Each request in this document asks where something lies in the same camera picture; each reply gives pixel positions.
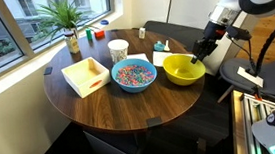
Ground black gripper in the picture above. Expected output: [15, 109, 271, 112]
[187, 20, 229, 65]

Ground yellow plastic bowl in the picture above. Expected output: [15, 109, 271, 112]
[162, 51, 208, 89]

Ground large white napkin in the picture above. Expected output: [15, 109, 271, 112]
[151, 47, 196, 69]

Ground blue bowl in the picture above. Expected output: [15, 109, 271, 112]
[110, 55, 160, 96]

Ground cream plastic spoon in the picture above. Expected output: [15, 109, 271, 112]
[162, 39, 171, 53]

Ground dark grey bench seat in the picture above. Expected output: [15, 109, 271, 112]
[143, 15, 207, 56]

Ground teal measuring spoon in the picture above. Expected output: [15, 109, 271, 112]
[152, 39, 166, 52]

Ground small white napkin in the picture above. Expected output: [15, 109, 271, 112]
[125, 52, 151, 66]

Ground small yellow white box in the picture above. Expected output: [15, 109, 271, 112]
[137, 26, 147, 40]

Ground colourful cereal pieces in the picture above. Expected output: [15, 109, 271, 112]
[114, 63, 156, 89]

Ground wooden board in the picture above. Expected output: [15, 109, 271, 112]
[228, 89, 250, 154]

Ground patterned paper cup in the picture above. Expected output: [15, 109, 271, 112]
[106, 38, 131, 65]

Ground blue lid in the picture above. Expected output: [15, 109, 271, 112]
[99, 18, 110, 26]

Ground red block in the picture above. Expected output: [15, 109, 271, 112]
[93, 29, 106, 41]

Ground green block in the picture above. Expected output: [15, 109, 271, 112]
[85, 28, 94, 41]

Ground light wooden box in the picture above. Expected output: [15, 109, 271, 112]
[60, 54, 113, 100]

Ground white plant pot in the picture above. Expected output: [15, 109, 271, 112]
[69, 26, 80, 41]

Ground glass jar with dark lid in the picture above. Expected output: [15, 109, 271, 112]
[63, 30, 81, 55]

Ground grey cabinet under table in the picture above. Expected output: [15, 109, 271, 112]
[83, 125, 142, 154]

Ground green potted plant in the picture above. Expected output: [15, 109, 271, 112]
[32, 0, 93, 42]

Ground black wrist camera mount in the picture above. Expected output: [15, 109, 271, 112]
[225, 23, 253, 43]

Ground white cable tag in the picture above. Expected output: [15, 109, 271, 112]
[236, 64, 266, 90]

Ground black corrugated cable hose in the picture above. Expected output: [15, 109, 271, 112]
[247, 11, 275, 78]

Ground aluminium frame rail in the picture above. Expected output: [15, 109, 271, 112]
[240, 90, 275, 154]

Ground window frame post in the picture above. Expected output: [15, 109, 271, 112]
[0, 0, 38, 63]

